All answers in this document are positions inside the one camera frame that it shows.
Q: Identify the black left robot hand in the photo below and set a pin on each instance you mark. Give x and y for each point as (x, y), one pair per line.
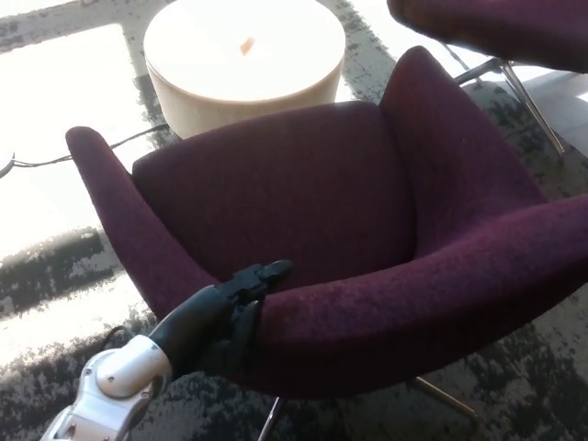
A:
(216, 317)

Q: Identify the purple fabric swivel armchair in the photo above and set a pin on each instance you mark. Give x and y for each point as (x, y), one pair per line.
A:
(349, 257)

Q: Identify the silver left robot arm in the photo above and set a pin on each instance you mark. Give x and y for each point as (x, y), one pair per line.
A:
(110, 386)

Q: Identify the round white side table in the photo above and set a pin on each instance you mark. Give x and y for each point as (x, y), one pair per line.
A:
(243, 59)

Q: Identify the small orange tag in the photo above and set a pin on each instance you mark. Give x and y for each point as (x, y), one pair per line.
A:
(246, 46)

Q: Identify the purple armchair with chrome legs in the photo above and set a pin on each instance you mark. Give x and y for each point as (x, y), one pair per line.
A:
(505, 27)

